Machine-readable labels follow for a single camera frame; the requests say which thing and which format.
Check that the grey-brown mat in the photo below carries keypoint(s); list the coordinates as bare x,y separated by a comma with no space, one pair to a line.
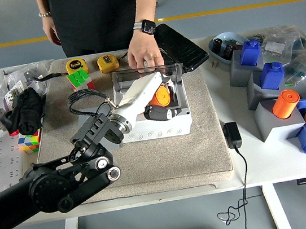
162,161

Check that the person's left forearm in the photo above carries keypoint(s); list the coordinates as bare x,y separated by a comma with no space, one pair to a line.
151,0

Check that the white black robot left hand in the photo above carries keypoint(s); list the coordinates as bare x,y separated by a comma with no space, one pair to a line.
138,93

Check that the light blue bowl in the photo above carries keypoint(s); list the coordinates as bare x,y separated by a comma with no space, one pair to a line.
230,35

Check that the black smartwatch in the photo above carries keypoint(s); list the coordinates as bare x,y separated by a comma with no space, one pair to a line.
147,27

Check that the yellow tape measure black label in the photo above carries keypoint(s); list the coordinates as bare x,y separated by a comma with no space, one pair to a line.
107,63

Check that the clear plastic bags pile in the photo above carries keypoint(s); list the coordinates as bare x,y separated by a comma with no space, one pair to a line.
13,77

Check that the black flat device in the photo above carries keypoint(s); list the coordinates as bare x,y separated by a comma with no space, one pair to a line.
180,48

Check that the white junction box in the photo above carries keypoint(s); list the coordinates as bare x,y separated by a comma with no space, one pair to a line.
155,133

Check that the black power adapter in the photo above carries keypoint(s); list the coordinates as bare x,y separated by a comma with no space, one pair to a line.
232,134

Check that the orange cylinder battery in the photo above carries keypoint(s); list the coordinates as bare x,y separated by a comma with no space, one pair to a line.
160,97
285,104

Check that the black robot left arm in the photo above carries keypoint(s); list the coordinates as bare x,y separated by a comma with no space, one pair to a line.
52,188

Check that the person's right hand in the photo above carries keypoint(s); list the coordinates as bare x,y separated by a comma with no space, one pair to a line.
50,30

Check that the transparent box lid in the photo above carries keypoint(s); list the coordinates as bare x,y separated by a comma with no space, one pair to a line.
169,66

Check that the blue plastic block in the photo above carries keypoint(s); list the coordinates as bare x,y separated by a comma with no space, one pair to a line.
271,76
250,53

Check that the person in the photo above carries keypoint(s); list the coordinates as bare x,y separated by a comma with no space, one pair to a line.
93,14

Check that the black capacitor cluster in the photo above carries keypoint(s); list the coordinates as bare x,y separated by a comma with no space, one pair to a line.
230,48

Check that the white power strip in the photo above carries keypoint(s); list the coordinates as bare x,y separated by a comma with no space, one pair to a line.
6,163

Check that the yellow tape measure round label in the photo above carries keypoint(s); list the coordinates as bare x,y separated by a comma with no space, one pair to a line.
75,65

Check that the black folded cloth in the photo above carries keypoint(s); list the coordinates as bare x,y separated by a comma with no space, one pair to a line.
27,109

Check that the person's left hand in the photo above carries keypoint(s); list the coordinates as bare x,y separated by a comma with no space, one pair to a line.
144,50

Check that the large rubik's cube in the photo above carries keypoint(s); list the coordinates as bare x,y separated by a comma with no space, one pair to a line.
79,76

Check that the person's right forearm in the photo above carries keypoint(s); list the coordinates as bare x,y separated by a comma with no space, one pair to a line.
41,3

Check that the small rubik's cube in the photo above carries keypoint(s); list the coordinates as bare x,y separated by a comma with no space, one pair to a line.
30,141

